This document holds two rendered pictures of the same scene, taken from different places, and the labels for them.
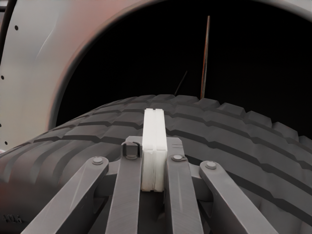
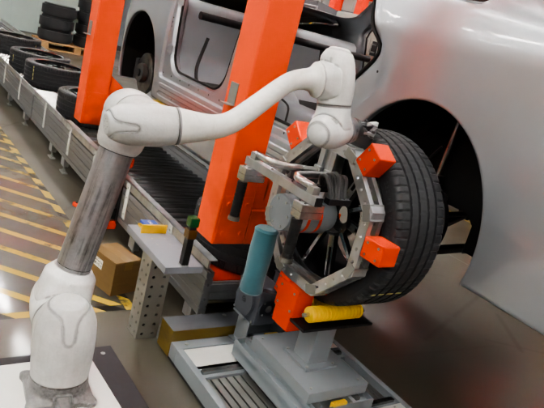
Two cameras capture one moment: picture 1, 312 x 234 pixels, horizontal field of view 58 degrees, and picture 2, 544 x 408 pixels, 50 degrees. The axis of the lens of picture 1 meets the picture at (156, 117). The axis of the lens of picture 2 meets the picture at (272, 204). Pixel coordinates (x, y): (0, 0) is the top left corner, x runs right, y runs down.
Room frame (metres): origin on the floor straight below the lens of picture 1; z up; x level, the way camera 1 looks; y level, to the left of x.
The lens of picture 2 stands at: (-1.74, -0.70, 1.41)
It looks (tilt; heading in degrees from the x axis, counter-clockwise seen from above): 16 degrees down; 28
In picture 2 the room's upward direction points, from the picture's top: 15 degrees clockwise
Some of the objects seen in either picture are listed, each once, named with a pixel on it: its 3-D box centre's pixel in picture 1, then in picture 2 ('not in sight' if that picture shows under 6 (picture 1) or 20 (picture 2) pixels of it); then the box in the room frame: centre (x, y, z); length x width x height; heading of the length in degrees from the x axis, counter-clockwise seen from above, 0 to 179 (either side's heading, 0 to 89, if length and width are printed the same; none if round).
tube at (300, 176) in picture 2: not in sight; (323, 172); (-0.03, 0.04, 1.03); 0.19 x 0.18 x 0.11; 155
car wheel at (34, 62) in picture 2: not in sight; (57, 75); (2.63, 4.51, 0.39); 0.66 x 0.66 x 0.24
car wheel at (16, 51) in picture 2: not in sight; (40, 62); (2.92, 5.18, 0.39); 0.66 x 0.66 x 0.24
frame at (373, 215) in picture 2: not in sight; (318, 213); (0.12, 0.08, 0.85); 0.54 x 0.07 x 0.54; 65
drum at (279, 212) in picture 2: not in sight; (303, 213); (0.06, 0.11, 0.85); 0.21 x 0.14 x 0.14; 155
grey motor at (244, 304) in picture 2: not in sight; (279, 308); (0.48, 0.28, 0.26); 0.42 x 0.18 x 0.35; 155
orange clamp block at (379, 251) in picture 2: not in sight; (379, 251); (-0.01, -0.21, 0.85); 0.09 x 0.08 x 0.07; 65
